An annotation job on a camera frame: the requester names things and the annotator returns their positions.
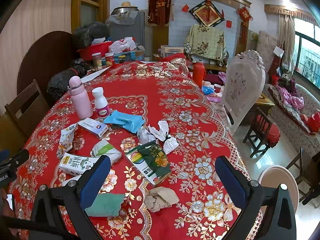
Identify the blue plastic bag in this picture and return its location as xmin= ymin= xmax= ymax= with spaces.
xmin=103 ymin=110 xmax=144 ymax=133

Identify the dark wooden stool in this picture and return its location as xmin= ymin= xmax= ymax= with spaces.
xmin=286 ymin=148 xmax=319 ymax=205

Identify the beige paper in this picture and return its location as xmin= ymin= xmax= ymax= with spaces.
xmin=144 ymin=187 xmax=180 ymax=213

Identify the white tissue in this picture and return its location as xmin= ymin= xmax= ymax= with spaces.
xmin=137 ymin=126 xmax=156 ymax=145

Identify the red plastic bag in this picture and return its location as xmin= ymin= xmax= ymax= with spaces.
xmin=300 ymin=112 xmax=320 ymax=133

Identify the small red cushioned chair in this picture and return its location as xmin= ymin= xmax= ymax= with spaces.
xmin=242 ymin=108 xmax=280 ymax=158

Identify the floral sofa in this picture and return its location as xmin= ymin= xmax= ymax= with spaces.
xmin=263 ymin=83 xmax=319 ymax=157

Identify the white green tissue pack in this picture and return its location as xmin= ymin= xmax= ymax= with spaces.
xmin=90 ymin=139 xmax=122 ymax=165

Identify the floral covered television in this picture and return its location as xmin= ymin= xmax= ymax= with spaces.
xmin=183 ymin=24 xmax=229 ymax=67

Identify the pink thermos bottle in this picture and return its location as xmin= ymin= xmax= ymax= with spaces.
xmin=69 ymin=76 xmax=93 ymax=120

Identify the rainbow print carton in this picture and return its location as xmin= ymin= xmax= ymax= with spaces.
xmin=125 ymin=146 xmax=171 ymax=186

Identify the red thermos jug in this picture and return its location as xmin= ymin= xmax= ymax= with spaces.
xmin=193 ymin=61 xmax=206 ymax=88

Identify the white plastic bottle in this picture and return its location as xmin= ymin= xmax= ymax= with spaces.
xmin=92 ymin=87 xmax=110 ymax=119

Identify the wooden side table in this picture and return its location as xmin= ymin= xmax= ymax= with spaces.
xmin=240 ymin=93 xmax=275 ymax=125

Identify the green cloth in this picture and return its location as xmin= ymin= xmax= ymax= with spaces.
xmin=85 ymin=193 xmax=125 ymax=217

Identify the red basin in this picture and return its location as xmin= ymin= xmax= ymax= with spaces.
xmin=77 ymin=41 xmax=112 ymax=61

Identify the red floral tablecloth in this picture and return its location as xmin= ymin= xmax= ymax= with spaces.
xmin=8 ymin=59 xmax=263 ymax=240

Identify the dark wooden chair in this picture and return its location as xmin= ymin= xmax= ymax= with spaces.
xmin=5 ymin=79 xmax=50 ymax=140

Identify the dark green cracker packet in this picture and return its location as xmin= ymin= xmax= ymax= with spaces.
xmin=137 ymin=140 xmax=171 ymax=177

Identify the white milk carton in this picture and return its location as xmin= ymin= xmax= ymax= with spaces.
xmin=59 ymin=153 xmax=98 ymax=176

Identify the white knotted plastic bag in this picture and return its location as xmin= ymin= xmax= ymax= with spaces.
xmin=148 ymin=120 xmax=179 ymax=154

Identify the beige trash bin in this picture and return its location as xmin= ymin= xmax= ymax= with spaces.
xmin=258 ymin=165 xmax=299 ymax=213

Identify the white ornate chair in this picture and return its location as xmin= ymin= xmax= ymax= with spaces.
xmin=221 ymin=50 xmax=266 ymax=134

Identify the silver snack wrapper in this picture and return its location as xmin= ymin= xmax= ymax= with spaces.
xmin=56 ymin=123 xmax=78 ymax=159

